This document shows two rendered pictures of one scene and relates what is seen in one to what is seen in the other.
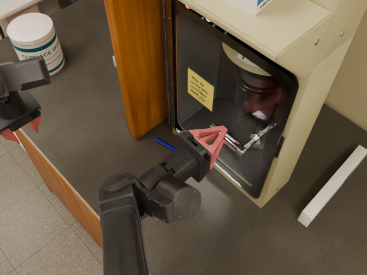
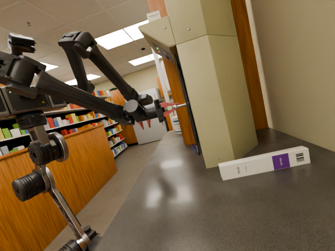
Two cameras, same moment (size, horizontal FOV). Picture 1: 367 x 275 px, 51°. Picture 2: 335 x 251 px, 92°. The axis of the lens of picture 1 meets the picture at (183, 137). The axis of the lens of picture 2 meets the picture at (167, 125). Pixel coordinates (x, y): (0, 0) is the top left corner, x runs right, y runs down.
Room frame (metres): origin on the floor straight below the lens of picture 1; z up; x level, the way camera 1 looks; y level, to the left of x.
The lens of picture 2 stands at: (-0.03, -0.60, 1.23)
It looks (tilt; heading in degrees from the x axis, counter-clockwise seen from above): 8 degrees down; 53
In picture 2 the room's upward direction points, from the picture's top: 15 degrees counter-clockwise
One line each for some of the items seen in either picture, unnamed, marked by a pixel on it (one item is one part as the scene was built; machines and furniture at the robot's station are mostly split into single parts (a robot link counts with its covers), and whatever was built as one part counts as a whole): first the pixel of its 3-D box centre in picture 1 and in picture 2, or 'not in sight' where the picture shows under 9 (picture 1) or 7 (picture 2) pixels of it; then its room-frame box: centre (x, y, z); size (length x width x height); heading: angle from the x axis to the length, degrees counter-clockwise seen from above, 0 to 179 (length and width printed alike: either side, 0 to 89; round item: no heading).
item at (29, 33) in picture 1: (37, 46); (181, 123); (0.92, 0.45, 1.02); 0.13 x 0.13 x 0.15
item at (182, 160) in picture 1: (181, 165); (153, 111); (0.38, 0.00, 1.20); 0.07 x 0.07 x 0.10; 43
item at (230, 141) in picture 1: (234, 135); (180, 105); (0.44, -0.10, 1.20); 0.10 x 0.05 x 0.03; 43
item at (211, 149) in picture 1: (207, 144); (169, 108); (0.42, -0.05, 1.20); 0.09 x 0.07 x 0.07; 133
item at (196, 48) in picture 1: (217, 109); (188, 104); (0.52, -0.07, 1.19); 0.30 x 0.01 x 0.40; 43
